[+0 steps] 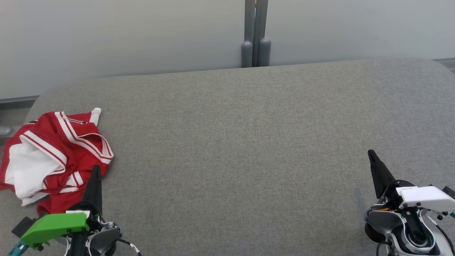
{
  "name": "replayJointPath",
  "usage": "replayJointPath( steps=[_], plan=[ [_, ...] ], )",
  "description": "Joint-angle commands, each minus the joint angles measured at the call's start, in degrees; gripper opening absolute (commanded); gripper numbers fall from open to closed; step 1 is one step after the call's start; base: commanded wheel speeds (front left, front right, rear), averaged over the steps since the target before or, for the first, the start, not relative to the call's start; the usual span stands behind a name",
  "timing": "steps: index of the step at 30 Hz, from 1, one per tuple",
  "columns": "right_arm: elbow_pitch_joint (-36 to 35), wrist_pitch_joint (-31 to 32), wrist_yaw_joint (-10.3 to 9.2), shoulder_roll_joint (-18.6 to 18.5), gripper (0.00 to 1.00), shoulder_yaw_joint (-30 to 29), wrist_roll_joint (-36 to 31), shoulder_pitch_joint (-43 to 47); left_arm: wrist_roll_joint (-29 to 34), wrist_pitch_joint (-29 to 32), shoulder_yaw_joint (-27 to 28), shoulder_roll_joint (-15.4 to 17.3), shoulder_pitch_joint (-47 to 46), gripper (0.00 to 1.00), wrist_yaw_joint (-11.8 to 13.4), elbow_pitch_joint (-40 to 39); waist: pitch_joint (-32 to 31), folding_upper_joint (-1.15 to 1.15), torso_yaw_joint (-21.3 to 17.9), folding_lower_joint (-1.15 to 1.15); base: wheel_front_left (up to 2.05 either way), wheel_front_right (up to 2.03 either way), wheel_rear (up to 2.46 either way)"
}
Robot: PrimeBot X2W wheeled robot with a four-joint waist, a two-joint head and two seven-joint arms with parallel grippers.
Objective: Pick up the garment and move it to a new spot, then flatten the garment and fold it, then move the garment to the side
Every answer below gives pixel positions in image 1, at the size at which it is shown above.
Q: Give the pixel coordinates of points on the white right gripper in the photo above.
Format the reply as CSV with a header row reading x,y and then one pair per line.
x,y
426,197

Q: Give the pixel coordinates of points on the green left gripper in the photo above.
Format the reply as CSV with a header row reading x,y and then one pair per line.
x,y
53,225

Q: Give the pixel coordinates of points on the red Bulls 23 jersey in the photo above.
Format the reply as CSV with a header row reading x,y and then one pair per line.
x,y
28,170

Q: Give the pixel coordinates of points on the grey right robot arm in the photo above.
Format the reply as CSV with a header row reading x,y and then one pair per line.
x,y
398,231

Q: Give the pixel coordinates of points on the grey round partition foot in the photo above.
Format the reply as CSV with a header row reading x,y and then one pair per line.
x,y
5,131

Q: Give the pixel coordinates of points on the grey fabric sofa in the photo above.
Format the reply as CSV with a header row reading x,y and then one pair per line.
x,y
249,149

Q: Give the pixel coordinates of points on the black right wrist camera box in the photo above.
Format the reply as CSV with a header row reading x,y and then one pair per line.
x,y
449,192

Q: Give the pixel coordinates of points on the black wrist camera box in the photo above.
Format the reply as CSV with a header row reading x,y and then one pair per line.
x,y
449,192
23,225

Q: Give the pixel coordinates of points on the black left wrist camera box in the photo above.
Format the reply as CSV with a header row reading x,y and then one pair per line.
x,y
23,225

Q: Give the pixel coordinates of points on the grey partition post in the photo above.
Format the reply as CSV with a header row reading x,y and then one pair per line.
x,y
247,35
263,35

